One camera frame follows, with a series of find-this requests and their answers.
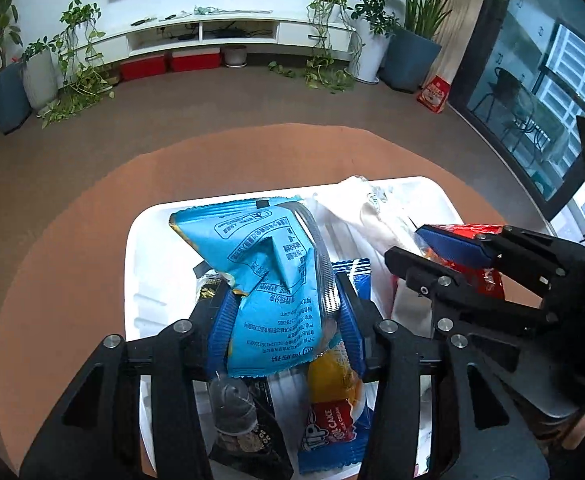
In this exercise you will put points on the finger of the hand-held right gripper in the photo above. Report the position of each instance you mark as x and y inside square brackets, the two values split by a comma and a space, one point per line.
[447, 242]
[412, 265]

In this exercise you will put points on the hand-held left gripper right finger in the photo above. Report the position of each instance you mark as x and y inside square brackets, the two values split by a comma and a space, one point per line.
[350, 330]

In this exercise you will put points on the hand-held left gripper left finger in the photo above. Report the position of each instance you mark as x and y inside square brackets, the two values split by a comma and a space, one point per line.
[221, 325]

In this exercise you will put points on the red snack packet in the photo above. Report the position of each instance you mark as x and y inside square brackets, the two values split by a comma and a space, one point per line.
[490, 282]

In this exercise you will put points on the long white snack packet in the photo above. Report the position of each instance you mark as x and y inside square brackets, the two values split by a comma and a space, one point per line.
[367, 215]

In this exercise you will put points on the light blue snack packet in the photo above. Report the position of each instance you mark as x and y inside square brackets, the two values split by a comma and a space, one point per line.
[272, 260]

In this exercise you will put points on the white foam tray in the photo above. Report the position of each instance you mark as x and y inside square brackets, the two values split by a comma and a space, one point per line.
[147, 270]

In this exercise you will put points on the dark blue cake packet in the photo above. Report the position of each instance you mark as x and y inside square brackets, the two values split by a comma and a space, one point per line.
[332, 435]

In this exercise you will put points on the black snack packet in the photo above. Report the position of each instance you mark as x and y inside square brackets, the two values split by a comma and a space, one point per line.
[242, 440]

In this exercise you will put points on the red bag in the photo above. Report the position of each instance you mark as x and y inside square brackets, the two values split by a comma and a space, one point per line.
[433, 95]

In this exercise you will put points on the black balcony chair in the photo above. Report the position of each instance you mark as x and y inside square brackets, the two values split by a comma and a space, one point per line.
[502, 85]

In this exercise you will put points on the large-leaved plant in blue pot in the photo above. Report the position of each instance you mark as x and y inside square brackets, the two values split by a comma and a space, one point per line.
[412, 60]

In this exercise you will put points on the plant in white pot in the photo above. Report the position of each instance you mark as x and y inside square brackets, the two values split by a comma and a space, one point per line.
[372, 55]

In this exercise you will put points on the glass balcony door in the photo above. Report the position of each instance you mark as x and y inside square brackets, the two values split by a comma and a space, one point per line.
[522, 35]

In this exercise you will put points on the white television cabinet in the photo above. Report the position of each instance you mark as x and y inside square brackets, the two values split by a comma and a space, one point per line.
[292, 30]

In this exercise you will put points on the small white flower pot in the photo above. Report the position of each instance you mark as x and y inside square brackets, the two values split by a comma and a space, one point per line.
[235, 56]

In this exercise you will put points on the trailing vine plant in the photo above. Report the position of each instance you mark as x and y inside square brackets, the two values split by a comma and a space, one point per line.
[80, 85]

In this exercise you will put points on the plant in grey pot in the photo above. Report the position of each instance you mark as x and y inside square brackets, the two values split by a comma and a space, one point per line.
[40, 80]

